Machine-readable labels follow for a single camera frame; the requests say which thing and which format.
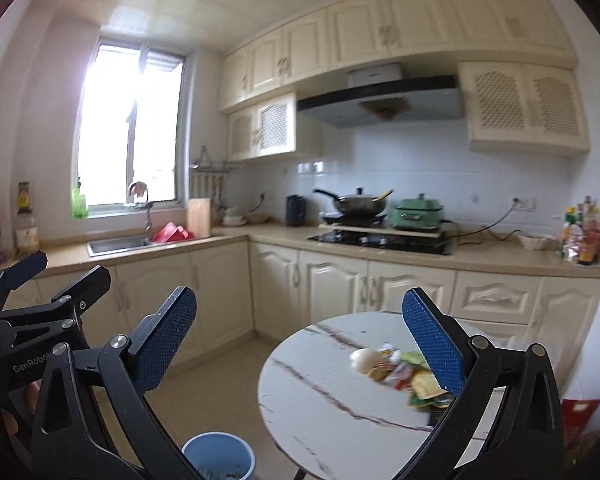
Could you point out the kitchen window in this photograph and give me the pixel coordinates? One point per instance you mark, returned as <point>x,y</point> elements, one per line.
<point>129,126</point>

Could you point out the large sauce jar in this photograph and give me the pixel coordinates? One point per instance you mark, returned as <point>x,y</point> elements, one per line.
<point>26,230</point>

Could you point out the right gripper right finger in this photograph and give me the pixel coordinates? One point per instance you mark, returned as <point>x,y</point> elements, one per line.
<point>505,420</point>

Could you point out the blue plastic trash bin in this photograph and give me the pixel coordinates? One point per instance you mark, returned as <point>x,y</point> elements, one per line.
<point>219,455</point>

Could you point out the lower cream cabinets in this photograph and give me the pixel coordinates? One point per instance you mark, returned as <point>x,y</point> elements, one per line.
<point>259,285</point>

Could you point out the stacked white bowls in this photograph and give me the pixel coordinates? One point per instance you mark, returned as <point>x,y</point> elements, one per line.
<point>233,217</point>

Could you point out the black electric kettle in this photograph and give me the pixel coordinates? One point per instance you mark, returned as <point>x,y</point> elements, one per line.
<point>295,211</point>

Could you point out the round white marble table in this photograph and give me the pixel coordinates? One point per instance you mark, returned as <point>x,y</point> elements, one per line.
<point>330,420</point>

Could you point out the cluster of condiment bottles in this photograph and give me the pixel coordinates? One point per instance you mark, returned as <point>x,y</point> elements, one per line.
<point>580,236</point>

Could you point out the hanging utensil rack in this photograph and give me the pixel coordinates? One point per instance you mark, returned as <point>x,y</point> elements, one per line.
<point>208,179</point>

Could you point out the red paper bag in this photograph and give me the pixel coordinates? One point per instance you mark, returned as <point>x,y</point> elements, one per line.
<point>575,416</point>

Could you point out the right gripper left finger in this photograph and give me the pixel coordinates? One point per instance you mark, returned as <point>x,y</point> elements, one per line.
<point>70,439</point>

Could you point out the white bowl on counter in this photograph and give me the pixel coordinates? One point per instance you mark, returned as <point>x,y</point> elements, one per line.
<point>535,242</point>

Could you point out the person's left hand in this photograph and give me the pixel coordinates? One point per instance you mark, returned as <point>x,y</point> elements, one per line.
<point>21,408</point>

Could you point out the pile of snack wrappers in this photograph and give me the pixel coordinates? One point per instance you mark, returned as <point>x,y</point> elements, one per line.
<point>404,371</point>

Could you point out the green electric cooker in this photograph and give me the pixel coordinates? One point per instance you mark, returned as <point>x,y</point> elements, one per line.
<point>421,213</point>

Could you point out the wooden cutting board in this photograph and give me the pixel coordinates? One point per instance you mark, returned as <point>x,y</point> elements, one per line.
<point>198,218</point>

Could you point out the cream cabinets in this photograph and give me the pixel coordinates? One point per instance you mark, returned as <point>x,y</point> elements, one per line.
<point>515,59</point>
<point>259,285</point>

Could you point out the upper cream cabinets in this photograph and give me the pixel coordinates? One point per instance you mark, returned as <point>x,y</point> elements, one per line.
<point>515,59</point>

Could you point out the black wok with lid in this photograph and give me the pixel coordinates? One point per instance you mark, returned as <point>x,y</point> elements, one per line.
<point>358,204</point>

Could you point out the green dish soap bottle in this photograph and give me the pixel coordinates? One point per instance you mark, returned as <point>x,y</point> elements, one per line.
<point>79,207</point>

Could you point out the steel faucet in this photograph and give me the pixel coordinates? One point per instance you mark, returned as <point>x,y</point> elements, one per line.
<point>139,195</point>

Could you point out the black gas stove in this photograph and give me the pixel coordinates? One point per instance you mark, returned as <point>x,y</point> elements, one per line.
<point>439,245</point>

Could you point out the black range hood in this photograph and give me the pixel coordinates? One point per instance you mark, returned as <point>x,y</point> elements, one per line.
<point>419,99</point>

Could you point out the steel kitchen sink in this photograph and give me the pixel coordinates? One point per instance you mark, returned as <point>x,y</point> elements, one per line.
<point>117,245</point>

